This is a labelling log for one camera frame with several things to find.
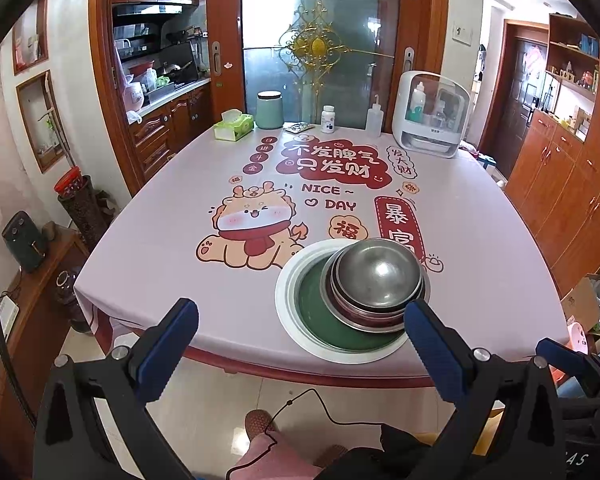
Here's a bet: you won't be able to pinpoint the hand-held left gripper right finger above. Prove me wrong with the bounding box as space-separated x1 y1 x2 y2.
404 299 568 480

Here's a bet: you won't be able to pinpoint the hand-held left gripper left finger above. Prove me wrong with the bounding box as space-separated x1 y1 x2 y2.
32 298 201 480

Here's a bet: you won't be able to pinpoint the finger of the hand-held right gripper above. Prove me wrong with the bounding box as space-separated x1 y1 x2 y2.
536 337 600 400

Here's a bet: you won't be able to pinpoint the large steel bowl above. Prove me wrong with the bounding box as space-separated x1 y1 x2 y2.
321 246 432 335

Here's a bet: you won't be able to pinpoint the pink steel bowl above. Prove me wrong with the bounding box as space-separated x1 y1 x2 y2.
328 242 427 319

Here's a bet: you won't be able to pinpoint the small dark steel bowl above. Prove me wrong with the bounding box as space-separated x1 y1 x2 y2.
336 239 424 308

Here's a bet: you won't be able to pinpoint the green plate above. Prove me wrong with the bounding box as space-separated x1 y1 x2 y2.
294 255 411 353

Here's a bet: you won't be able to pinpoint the large white plate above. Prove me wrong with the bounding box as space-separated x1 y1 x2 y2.
275 239 431 363

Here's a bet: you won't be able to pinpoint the cardboard box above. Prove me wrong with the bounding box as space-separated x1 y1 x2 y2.
560 274 600 333

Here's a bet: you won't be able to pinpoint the dark clothing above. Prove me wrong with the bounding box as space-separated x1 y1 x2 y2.
320 422 461 480

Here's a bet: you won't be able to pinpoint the dark glass jar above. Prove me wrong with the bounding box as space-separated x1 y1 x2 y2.
55 270 93 333

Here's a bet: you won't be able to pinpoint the brown slipper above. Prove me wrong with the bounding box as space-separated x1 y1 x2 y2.
245 409 281 441

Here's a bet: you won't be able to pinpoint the wooden side table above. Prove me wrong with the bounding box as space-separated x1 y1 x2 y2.
0 230 88 461

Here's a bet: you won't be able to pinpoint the pink trousers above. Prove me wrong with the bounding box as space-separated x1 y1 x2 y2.
227 430 326 480

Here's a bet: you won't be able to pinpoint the dark wicker basket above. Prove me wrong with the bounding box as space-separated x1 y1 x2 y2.
57 175 111 251

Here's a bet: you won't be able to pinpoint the tall wooden cabinet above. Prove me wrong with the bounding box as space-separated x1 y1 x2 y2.
505 14 600 286

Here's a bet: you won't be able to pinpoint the dark air fryer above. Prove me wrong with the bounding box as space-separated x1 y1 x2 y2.
1 211 48 273

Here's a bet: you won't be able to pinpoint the red lid container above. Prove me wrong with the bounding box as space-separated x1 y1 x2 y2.
54 166 82 196

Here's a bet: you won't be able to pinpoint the wooden lower kitchen cabinets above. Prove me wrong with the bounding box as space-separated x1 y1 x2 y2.
130 85 213 186

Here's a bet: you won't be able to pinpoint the white countertop storage cabinet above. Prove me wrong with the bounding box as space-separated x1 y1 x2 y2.
392 70 472 159

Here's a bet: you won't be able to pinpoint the green tissue box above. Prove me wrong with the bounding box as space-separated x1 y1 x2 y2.
213 109 255 141

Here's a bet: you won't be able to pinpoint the clear squeeze bottle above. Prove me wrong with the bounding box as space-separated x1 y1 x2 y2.
365 94 383 137

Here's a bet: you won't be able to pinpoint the white bottle teal liquid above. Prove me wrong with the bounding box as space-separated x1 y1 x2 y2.
406 82 427 123

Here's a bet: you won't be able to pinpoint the dark entrance door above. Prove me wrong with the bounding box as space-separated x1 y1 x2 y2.
500 37 548 153

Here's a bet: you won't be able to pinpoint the pink white rice cooker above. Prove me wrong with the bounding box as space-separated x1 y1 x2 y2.
124 80 145 112

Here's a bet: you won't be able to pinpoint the mint green canister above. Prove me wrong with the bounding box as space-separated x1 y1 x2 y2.
256 91 286 131

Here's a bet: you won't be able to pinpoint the gold door ornament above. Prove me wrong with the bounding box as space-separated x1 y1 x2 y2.
278 5 353 98

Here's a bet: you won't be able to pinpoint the frosted glass sliding door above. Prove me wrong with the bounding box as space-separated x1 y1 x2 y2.
241 0 403 133

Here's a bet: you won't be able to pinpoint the thin black cable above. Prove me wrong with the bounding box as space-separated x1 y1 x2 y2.
227 389 386 476

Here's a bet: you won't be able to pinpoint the large wall niche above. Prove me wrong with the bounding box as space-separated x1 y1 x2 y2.
16 70 71 175

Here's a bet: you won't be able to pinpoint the small wall niche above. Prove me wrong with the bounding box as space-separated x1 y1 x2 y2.
12 0 50 76

